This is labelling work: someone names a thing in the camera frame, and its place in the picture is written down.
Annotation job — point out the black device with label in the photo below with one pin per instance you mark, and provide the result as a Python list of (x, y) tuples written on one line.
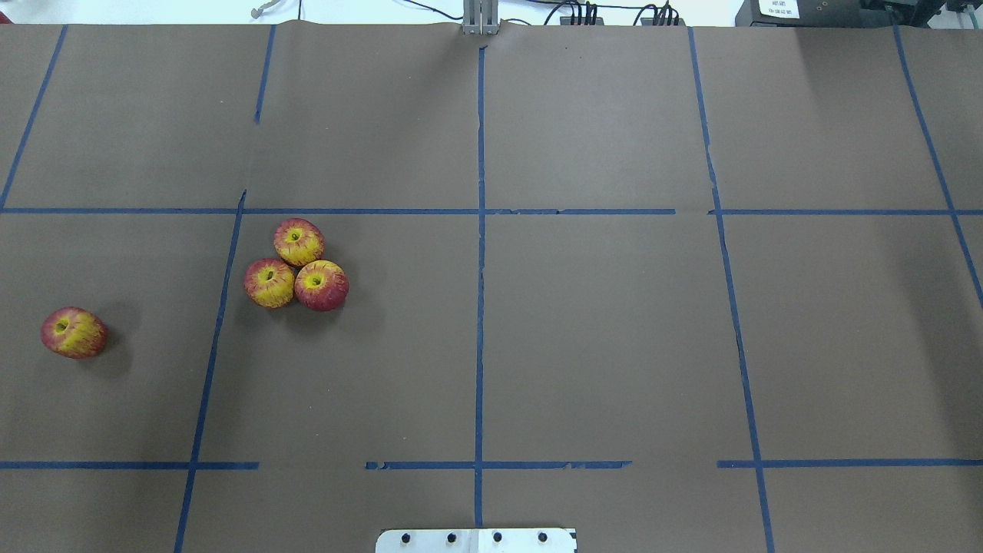
[(803, 14)]

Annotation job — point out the left red-yellow apple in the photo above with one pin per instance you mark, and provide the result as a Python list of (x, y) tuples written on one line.
[(269, 283)]

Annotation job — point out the right red-yellow apple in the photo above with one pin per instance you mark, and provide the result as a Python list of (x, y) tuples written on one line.
[(321, 286)]

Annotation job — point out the metal base plate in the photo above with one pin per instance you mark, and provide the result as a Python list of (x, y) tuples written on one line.
[(478, 540)]

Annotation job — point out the top red-yellow apple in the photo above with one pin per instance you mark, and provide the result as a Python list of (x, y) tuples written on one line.
[(298, 242)]

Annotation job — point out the brown paper table cover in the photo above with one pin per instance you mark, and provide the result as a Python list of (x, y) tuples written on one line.
[(680, 290)]

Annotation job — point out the grey aluminium post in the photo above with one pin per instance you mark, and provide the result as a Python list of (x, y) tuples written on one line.
[(480, 17)]

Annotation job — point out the lone red-yellow apple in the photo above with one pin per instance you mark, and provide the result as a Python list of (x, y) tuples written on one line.
[(74, 333)]

